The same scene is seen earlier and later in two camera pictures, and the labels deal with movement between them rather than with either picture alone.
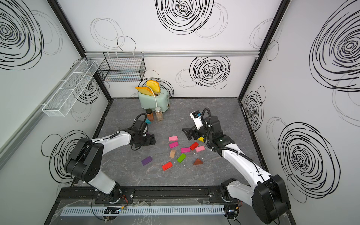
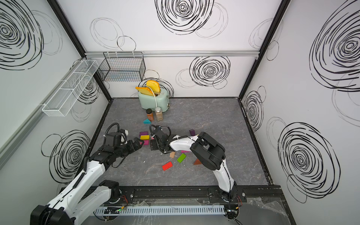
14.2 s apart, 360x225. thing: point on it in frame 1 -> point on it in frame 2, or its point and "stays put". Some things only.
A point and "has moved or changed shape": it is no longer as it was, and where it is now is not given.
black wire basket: x=122 y=66 stays put
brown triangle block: x=198 y=161 stays put
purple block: x=146 y=160 has moved or changed shape
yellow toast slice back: x=154 y=86 stays put
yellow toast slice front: x=145 y=90 stays put
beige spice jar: x=159 y=114 stays put
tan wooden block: x=172 y=153 stays put
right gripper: x=189 y=134 -> x=153 y=145
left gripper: x=149 y=141 -> x=132 y=147
